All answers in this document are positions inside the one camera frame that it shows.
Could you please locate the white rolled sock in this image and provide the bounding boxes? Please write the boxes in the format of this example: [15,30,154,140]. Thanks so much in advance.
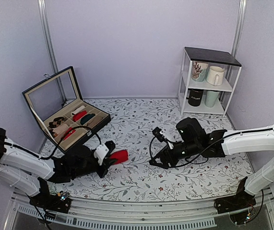
[71,105,85,116]

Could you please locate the beige rolled sock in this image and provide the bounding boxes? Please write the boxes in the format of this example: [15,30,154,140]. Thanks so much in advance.
[86,115,105,130]

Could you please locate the cream ribbed mug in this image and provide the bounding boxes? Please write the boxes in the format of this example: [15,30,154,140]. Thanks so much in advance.
[206,66,225,86]

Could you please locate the aluminium table edge rail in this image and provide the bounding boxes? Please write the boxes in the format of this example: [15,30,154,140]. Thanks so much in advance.
[3,188,274,230]

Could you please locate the red rolled sock in box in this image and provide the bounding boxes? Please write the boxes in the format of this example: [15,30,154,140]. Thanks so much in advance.
[72,110,87,122]

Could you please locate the left aluminium frame post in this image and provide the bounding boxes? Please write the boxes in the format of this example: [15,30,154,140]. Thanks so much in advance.
[37,0,68,106]

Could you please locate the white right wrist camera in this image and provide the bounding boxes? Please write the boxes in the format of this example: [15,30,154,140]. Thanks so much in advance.
[152,127,176,150]

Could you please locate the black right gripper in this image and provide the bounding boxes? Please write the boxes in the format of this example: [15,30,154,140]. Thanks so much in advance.
[150,139,201,169]

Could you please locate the floral patterned mug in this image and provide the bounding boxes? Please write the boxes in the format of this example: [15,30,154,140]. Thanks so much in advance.
[191,61,209,82]

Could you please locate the right aluminium frame post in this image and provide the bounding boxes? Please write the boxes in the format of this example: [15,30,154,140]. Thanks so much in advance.
[231,0,247,57]

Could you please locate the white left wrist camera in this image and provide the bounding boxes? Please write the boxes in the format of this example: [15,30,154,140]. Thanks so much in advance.
[94,144,109,166]

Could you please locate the white metal shelf rack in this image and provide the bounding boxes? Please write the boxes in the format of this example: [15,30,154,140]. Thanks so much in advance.
[178,47,242,116]

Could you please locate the dark green rolled sock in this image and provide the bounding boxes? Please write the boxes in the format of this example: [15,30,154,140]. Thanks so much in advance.
[80,114,95,125]

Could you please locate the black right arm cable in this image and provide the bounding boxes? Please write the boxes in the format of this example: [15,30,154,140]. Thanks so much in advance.
[148,134,226,168]

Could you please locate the black sock organizer box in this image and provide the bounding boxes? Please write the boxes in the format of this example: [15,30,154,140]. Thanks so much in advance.
[23,66,111,153]

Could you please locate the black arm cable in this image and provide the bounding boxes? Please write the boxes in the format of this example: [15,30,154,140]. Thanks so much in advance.
[148,134,226,168]
[4,126,101,161]

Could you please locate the black mug with text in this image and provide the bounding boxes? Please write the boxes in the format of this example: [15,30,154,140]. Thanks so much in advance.
[188,89,203,107]

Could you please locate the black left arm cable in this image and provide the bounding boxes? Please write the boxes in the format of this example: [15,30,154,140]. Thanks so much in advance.
[4,126,101,161]

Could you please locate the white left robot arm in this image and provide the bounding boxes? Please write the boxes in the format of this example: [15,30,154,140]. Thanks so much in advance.
[0,128,118,213]

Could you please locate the red snowflake rolled sock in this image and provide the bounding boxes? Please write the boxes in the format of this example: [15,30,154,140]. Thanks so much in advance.
[61,127,76,140]

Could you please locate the argyle patterned rolled sock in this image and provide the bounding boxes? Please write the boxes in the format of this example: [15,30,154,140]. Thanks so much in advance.
[48,116,66,129]

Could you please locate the mint green cup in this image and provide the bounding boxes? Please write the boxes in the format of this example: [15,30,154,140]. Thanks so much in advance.
[204,91,220,108]

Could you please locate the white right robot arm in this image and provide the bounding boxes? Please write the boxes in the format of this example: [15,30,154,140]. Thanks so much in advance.
[149,117,274,214]

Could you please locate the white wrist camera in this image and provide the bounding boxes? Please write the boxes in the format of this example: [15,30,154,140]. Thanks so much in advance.
[152,127,176,150]
[94,144,109,166]

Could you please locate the aluminium frame post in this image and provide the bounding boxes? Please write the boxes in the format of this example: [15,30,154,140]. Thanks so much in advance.
[37,0,68,106]
[231,0,247,57]

